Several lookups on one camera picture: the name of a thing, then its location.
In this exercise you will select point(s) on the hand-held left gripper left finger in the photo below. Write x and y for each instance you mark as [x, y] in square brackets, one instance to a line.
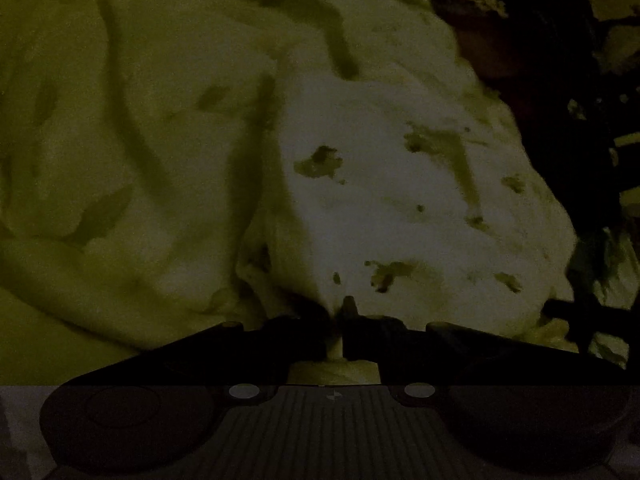
[300, 332]

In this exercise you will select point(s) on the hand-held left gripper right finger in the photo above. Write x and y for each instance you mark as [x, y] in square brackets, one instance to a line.
[365, 332]

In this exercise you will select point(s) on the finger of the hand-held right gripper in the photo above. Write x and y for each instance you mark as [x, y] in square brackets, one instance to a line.
[575, 316]

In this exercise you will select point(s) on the white printed small garment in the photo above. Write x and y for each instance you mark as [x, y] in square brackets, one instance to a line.
[400, 185]

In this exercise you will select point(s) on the pale printed bed blanket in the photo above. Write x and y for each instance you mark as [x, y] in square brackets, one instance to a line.
[125, 160]

